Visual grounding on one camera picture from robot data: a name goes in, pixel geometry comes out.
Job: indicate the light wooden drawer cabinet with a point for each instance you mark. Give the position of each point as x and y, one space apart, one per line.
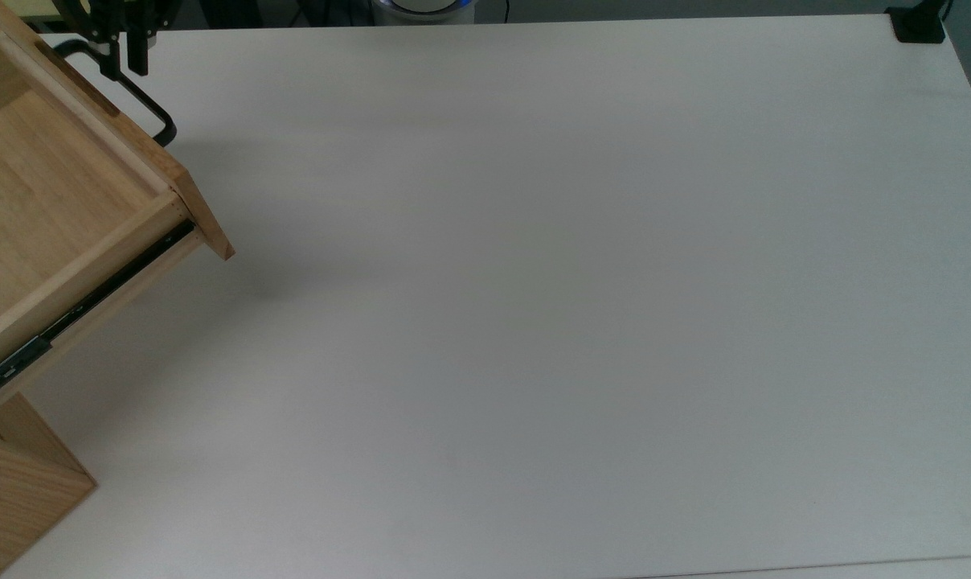
15 498

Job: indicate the light wooden drawer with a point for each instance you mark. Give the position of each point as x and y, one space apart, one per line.
43 209

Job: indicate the yellow-green board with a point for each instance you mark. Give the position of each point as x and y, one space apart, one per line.
19 8

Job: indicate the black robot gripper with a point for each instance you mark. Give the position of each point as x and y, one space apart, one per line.
100 14

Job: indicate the black table clamp mount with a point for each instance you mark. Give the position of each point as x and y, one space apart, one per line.
918 24

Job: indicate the black metal drawer slide rail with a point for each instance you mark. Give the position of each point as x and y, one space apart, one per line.
92 301

